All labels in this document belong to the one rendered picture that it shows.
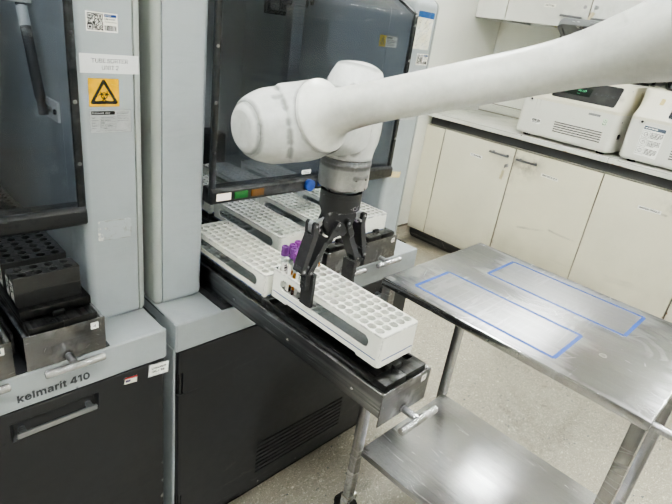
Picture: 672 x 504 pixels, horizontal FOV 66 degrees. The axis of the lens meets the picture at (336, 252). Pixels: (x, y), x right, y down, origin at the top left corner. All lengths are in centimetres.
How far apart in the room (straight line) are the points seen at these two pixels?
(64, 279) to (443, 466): 108
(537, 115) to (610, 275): 98
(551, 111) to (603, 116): 28
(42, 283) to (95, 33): 44
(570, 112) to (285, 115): 257
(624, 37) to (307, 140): 39
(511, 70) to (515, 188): 264
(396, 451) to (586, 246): 197
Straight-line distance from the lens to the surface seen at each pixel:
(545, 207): 325
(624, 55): 68
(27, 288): 107
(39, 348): 104
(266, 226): 133
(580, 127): 316
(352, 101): 69
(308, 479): 184
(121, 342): 111
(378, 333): 88
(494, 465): 164
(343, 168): 87
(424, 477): 153
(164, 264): 117
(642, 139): 306
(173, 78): 107
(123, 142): 105
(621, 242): 314
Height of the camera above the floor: 136
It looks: 24 degrees down
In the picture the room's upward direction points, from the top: 8 degrees clockwise
